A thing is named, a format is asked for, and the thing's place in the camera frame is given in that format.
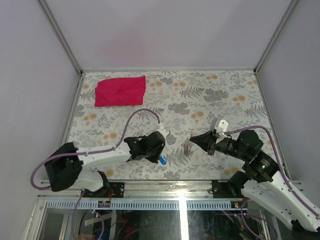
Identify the purple cable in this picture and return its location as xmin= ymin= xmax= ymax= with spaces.
xmin=29 ymin=108 xmax=162 ymax=240
xmin=224 ymin=125 xmax=320 ymax=218

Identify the left aluminium frame post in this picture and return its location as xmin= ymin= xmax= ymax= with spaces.
xmin=37 ymin=0 xmax=83 ymax=75

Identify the aluminium front rail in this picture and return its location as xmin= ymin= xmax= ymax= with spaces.
xmin=37 ymin=179 xmax=307 ymax=201

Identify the right aluminium frame post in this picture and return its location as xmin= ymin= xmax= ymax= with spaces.
xmin=253 ymin=0 xmax=300 ymax=75

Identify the blue tag key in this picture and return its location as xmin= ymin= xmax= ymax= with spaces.
xmin=155 ymin=156 xmax=167 ymax=169

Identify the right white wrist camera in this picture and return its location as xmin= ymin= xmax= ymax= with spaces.
xmin=209 ymin=118 xmax=229 ymax=137

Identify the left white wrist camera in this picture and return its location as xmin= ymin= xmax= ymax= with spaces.
xmin=156 ymin=122 xmax=171 ymax=138

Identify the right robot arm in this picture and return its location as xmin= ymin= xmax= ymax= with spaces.
xmin=190 ymin=128 xmax=320 ymax=234

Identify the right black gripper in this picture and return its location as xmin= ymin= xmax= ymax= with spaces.
xmin=189 ymin=128 xmax=249 ymax=161

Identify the pink folded cloth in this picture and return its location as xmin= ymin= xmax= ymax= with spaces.
xmin=94 ymin=76 xmax=146 ymax=108

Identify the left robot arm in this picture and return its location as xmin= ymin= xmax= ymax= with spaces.
xmin=44 ymin=128 xmax=170 ymax=198

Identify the aluminium frame post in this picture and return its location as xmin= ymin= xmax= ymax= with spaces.
xmin=37 ymin=0 xmax=83 ymax=75
xmin=253 ymin=0 xmax=300 ymax=75

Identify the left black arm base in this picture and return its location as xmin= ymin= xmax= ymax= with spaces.
xmin=106 ymin=182 xmax=125 ymax=199

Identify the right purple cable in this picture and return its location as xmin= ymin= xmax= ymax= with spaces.
xmin=224 ymin=125 xmax=320 ymax=218

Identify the white slotted cable duct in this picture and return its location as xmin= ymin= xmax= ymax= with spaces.
xmin=46 ymin=199 xmax=242 ymax=211

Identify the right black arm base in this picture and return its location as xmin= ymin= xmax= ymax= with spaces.
xmin=207 ymin=180 xmax=237 ymax=199

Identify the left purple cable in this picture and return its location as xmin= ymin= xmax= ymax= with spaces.
xmin=29 ymin=108 xmax=162 ymax=240

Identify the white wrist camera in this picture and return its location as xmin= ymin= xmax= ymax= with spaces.
xmin=209 ymin=118 xmax=229 ymax=137
xmin=156 ymin=122 xmax=171 ymax=138

